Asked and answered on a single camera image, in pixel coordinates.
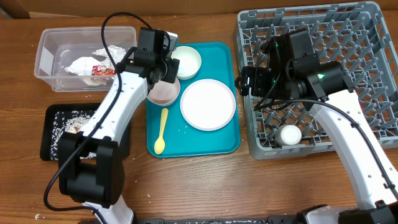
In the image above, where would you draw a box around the pink bowl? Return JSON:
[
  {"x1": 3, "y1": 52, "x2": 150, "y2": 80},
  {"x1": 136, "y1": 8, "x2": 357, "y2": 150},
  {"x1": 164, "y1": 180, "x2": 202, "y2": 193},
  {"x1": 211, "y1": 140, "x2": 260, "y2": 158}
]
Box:
[{"x1": 147, "y1": 78, "x2": 180, "y2": 106}]

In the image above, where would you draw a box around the pale green bowl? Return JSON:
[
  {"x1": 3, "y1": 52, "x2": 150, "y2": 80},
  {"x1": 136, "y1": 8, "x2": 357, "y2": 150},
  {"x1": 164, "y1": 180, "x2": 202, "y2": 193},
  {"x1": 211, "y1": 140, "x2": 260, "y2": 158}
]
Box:
[{"x1": 172, "y1": 46, "x2": 201, "y2": 80}]

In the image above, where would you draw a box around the white paper cup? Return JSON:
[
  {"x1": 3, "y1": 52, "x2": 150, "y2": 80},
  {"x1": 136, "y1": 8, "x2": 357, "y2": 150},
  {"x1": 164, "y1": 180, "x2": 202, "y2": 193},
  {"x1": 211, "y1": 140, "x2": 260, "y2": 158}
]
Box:
[{"x1": 275, "y1": 124, "x2": 302, "y2": 146}]

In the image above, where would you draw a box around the red snack wrapper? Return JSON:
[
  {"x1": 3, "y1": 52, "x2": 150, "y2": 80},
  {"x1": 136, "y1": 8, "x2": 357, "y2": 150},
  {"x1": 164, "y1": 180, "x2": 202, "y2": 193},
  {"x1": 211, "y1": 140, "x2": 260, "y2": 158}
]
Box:
[{"x1": 91, "y1": 65, "x2": 116, "y2": 75}]

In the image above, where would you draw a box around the white napkin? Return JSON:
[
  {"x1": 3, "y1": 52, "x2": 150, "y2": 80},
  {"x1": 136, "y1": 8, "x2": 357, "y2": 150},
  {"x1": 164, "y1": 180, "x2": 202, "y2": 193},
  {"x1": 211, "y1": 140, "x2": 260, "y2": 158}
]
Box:
[{"x1": 65, "y1": 48, "x2": 115, "y2": 86}]

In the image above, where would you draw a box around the white rice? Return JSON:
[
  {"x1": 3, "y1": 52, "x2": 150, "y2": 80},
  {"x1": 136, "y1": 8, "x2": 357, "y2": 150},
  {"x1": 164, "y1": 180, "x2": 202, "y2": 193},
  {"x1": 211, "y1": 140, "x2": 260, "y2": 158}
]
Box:
[{"x1": 49, "y1": 110, "x2": 95, "y2": 161}]

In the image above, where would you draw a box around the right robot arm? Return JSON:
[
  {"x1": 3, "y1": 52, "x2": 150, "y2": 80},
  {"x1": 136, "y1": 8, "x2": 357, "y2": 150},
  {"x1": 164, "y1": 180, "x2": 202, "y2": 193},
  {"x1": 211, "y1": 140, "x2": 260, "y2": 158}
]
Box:
[{"x1": 234, "y1": 28, "x2": 397, "y2": 224}]

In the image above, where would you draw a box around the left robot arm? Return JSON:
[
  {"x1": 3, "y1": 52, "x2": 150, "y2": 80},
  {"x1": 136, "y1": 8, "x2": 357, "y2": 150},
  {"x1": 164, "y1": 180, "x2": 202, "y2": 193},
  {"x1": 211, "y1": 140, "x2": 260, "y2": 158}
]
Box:
[{"x1": 55, "y1": 27, "x2": 179, "y2": 223}]

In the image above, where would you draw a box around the grey dishwasher rack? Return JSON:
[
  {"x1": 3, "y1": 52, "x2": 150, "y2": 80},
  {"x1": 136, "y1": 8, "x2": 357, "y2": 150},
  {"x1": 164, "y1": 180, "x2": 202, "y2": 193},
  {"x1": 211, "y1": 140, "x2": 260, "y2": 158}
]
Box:
[{"x1": 234, "y1": 1, "x2": 397, "y2": 159}]

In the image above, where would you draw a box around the black waste tray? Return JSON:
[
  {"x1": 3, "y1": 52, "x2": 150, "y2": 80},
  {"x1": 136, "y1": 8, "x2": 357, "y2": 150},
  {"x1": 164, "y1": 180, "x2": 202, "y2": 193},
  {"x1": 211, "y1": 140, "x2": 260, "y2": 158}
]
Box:
[{"x1": 39, "y1": 103, "x2": 131, "y2": 162}]

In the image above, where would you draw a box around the teal serving tray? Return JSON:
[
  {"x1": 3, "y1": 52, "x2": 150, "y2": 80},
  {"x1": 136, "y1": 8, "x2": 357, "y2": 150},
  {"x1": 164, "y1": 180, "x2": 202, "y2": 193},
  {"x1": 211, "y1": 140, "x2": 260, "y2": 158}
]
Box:
[{"x1": 146, "y1": 42, "x2": 241, "y2": 158}]

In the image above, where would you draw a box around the white round plate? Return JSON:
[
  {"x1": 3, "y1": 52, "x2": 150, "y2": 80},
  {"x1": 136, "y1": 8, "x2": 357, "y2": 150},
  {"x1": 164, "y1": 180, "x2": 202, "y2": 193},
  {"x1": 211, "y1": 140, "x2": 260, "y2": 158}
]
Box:
[{"x1": 180, "y1": 79, "x2": 236, "y2": 131}]

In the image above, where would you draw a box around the yellow plastic spoon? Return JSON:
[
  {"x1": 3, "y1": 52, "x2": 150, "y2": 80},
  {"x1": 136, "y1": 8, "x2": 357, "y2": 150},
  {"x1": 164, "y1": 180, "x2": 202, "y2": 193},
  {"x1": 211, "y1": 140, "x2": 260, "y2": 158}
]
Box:
[{"x1": 154, "y1": 108, "x2": 169, "y2": 154}]

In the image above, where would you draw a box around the clear plastic bin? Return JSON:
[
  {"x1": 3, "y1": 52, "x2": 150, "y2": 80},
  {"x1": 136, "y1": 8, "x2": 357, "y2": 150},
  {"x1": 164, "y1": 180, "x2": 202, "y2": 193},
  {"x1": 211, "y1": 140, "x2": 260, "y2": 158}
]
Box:
[{"x1": 34, "y1": 26, "x2": 147, "y2": 93}]

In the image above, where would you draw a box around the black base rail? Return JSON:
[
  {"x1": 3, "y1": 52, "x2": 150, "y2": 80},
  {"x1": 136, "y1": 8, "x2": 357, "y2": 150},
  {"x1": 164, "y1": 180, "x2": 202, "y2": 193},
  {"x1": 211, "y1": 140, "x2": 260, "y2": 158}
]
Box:
[{"x1": 132, "y1": 215, "x2": 299, "y2": 224}]

